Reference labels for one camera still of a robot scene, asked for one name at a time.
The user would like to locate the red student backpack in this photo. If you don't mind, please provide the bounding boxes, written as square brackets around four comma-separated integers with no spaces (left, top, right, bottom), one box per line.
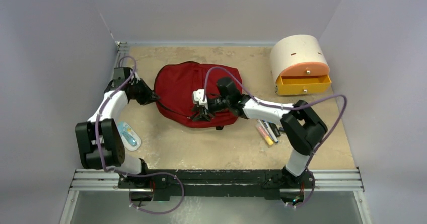
[154,61,237,129]

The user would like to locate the aluminium frame rails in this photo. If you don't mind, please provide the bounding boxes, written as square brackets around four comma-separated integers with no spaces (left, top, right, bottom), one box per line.
[61,168,371,223]

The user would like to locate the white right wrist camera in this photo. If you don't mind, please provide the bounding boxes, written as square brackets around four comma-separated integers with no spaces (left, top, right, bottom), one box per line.
[192,89,208,111]

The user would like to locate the white blue oval case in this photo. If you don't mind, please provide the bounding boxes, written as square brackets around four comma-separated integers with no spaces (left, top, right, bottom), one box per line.
[117,122,142,151]

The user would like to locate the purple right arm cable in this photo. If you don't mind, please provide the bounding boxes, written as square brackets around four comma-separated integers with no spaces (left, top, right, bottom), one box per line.
[203,66,348,209]

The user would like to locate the dark marker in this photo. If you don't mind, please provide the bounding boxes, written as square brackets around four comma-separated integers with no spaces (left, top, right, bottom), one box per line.
[268,122,281,137]

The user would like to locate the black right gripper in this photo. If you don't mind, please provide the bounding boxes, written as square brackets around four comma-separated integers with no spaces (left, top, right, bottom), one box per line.
[192,96,231,122]

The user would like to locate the white blue marker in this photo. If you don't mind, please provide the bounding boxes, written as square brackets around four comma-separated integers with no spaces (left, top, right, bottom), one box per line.
[261,120,279,144]

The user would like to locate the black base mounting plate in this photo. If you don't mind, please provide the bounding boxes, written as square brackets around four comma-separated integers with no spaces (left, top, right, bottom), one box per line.
[118,169,315,202]

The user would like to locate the orange upper drawer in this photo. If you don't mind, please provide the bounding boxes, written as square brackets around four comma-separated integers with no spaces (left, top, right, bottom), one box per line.
[270,61,330,84]

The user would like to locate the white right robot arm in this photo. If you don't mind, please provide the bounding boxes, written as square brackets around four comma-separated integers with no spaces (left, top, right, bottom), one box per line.
[192,77,328,187]

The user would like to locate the cream rounded drawer cabinet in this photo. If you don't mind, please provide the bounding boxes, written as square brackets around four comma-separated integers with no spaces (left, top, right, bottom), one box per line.
[269,34,328,81]

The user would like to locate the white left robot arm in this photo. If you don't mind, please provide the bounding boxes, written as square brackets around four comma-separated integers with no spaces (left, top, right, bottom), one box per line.
[75,67,159,188]

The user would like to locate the yellow marker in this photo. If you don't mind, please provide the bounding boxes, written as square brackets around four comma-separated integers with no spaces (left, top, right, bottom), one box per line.
[255,123,274,147]

